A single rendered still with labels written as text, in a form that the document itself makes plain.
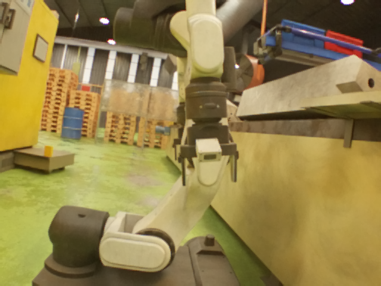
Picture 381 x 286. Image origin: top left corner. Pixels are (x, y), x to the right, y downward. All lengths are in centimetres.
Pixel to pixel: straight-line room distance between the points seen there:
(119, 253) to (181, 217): 20
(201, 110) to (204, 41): 13
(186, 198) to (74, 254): 38
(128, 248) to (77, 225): 17
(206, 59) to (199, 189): 35
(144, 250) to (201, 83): 47
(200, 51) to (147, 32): 29
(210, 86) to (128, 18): 37
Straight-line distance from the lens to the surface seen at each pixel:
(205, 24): 51
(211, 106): 48
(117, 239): 72
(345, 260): 86
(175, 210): 72
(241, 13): 914
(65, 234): 79
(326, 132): 95
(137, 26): 75
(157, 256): 73
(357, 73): 87
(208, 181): 66
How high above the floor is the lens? 64
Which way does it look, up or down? 2 degrees down
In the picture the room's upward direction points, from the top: 9 degrees clockwise
